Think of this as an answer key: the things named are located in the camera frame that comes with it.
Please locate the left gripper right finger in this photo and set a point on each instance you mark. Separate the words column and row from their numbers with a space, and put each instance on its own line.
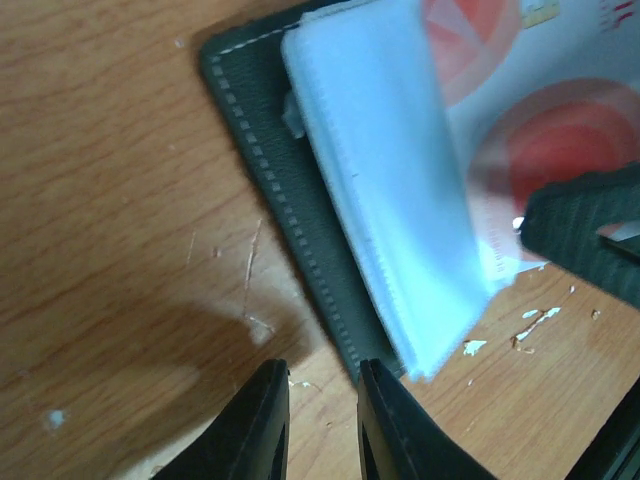
column 398, row 439

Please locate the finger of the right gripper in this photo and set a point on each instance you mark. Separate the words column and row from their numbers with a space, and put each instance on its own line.
column 562, row 220

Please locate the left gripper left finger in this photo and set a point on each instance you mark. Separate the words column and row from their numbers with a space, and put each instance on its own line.
column 249, row 437

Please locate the black card holder wallet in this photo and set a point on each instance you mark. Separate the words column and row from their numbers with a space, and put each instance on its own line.
column 339, row 113

